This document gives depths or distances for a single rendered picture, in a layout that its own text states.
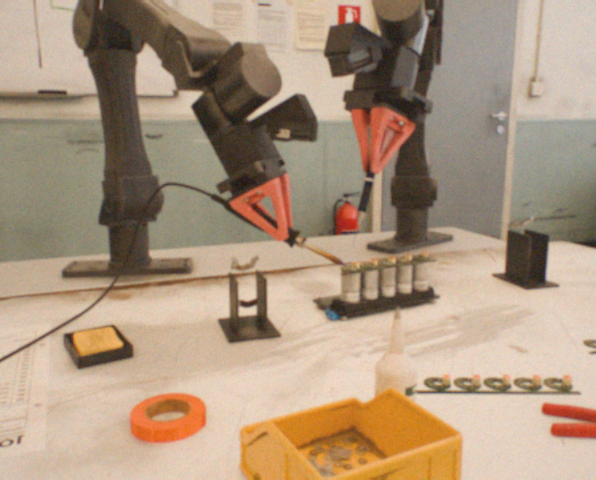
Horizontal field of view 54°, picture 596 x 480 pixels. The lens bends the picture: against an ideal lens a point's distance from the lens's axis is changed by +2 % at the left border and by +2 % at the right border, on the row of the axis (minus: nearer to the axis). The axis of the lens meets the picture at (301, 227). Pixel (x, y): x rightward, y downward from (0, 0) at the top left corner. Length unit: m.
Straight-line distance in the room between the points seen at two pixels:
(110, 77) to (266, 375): 0.55
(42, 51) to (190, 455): 2.87
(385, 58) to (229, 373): 0.41
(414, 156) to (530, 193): 3.40
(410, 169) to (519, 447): 0.69
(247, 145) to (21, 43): 2.58
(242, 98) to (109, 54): 0.33
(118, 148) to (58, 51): 2.30
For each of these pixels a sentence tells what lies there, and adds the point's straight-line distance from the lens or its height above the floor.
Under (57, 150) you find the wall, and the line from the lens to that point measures 3.24.
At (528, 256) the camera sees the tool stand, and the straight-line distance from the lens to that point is 0.92.
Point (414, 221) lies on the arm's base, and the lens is 1.15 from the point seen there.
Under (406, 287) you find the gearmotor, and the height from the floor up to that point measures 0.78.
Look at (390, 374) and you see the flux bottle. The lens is 0.47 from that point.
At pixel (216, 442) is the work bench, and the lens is 0.48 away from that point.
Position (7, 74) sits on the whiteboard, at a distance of 3.22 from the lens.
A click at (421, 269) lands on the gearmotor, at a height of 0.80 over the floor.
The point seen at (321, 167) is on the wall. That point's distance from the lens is 3.54.
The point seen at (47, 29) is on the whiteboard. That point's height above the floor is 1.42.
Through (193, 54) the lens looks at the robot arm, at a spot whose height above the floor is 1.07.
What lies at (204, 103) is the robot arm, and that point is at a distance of 0.74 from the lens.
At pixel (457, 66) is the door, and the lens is 3.96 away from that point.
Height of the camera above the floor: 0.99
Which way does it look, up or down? 10 degrees down
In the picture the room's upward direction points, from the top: straight up
